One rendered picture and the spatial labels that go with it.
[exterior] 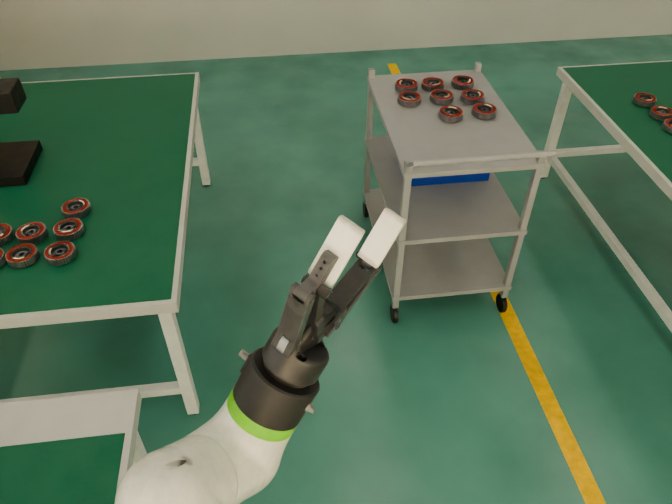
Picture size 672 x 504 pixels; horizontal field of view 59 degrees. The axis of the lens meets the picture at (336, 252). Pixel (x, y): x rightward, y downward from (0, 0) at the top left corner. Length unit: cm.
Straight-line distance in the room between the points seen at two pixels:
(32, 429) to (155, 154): 145
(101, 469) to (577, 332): 228
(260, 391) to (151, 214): 192
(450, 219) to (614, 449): 119
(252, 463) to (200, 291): 254
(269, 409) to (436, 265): 244
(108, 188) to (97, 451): 129
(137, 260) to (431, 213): 133
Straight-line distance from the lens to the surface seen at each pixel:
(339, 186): 390
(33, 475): 189
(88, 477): 183
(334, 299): 71
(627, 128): 336
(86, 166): 296
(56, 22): 581
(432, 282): 299
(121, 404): 193
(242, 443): 74
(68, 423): 195
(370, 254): 72
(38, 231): 258
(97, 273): 235
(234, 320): 307
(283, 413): 71
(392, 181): 301
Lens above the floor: 226
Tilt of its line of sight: 42 degrees down
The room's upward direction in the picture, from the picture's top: straight up
